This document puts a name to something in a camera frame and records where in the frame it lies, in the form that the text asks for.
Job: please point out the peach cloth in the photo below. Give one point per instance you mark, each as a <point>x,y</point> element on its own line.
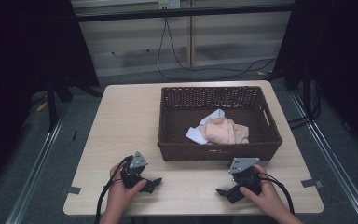
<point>225,130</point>

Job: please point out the grey tape strip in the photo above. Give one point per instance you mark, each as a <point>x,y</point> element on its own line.
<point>311,183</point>
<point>71,190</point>

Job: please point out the black curtain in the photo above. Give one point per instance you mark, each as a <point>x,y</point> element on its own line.
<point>335,56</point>
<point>21,62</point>

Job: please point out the white cloth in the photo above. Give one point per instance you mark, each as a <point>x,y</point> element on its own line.
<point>199,132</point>

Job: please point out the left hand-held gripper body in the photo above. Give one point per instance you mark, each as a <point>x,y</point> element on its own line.
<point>133,174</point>

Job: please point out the brown wicker basket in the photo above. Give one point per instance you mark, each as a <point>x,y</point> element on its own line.
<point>219,123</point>

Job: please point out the wall power socket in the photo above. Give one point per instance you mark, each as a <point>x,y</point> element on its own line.
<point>169,4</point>

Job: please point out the person's right hand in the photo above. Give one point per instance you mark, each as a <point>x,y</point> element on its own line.
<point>265,196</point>

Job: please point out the person's left hand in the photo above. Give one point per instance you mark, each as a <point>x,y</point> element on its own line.
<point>121,189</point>

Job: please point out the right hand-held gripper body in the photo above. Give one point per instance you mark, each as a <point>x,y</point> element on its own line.
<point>245,182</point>

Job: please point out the black metal stand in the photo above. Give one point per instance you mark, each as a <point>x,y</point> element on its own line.
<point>307,93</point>
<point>52,99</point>

